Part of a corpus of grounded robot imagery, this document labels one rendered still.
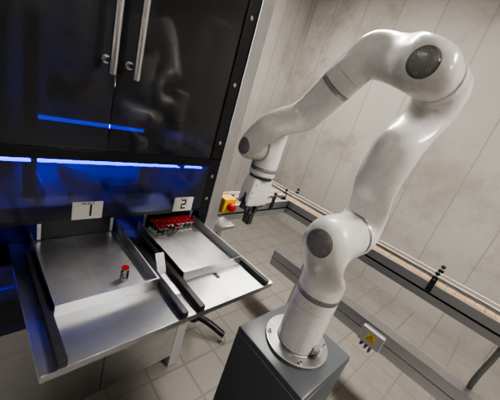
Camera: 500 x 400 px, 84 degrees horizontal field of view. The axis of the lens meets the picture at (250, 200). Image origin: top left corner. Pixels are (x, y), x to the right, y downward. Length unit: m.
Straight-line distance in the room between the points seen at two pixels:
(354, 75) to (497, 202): 2.50
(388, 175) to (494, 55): 2.70
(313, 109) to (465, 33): 2.73
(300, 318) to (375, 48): 0.67
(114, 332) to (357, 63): 0.84
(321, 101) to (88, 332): 0.78
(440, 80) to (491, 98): 2.60
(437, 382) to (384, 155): 1.35
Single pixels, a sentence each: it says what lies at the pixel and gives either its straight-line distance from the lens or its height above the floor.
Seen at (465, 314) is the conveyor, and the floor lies 0.89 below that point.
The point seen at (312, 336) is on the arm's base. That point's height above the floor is 0.94.
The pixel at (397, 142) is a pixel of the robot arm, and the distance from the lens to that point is 0.65.
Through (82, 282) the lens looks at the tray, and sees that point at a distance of 0.93.
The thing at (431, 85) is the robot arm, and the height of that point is 1.58.
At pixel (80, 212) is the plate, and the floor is 1.02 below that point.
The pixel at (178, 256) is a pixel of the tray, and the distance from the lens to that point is 1.06.
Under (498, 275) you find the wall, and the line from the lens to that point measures 3.19.
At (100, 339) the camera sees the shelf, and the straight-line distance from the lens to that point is 0.79.
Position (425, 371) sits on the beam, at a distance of 1.80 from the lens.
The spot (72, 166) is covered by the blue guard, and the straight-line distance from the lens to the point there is 0.93.
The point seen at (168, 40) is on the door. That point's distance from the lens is 0.96.
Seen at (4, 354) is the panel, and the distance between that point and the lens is 1.27.
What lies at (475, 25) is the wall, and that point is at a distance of 3.42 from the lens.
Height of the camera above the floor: 1.47
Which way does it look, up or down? 19 degrees down
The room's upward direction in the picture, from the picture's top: 17 degrees clockwise
